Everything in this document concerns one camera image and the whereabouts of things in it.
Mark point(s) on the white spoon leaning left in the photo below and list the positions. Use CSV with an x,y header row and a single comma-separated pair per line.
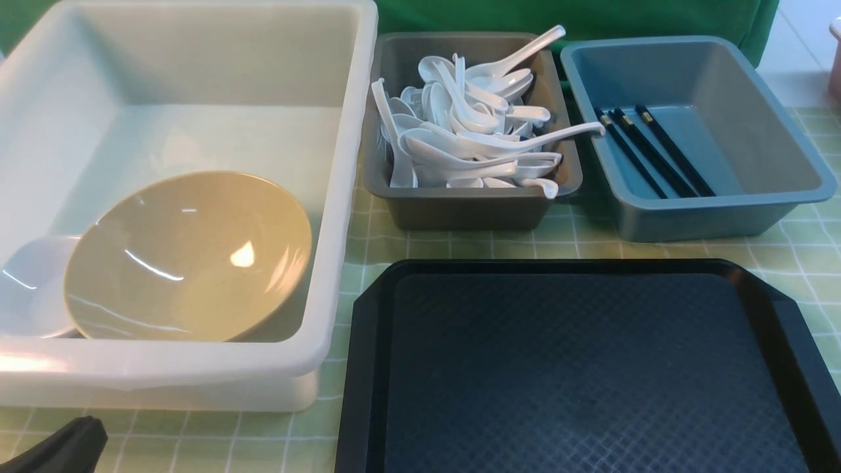
x,y
403,174

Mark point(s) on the white spoon sticking up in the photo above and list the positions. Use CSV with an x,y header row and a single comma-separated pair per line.
x,y
498,69

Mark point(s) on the blue plastic chopstick bin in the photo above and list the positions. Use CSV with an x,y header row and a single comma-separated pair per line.
x,y
719,111

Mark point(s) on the white spoon pointing right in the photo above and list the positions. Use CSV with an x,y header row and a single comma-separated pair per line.
x,y
493,145

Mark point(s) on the green backdrop cloth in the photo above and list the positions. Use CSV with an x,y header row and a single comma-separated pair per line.
x,y
746,24

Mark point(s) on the white square dish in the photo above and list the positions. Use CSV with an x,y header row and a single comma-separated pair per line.
x,y
32,289

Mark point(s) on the black serving tray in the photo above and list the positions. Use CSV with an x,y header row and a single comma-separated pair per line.
x,y
583,365

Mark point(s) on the grey plastic spoon bin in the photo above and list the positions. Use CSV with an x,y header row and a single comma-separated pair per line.
x,y
438,209

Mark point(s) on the white soup spoon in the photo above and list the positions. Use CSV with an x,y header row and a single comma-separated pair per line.
x,y
473,120

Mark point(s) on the beige noodle bowl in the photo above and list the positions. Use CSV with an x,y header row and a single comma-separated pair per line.
x,y
201,257

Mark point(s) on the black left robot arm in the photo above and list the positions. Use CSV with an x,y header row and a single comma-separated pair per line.
x,y
76,447

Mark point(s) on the large white plastic tub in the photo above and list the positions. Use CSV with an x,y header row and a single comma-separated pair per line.
x,y
104,98

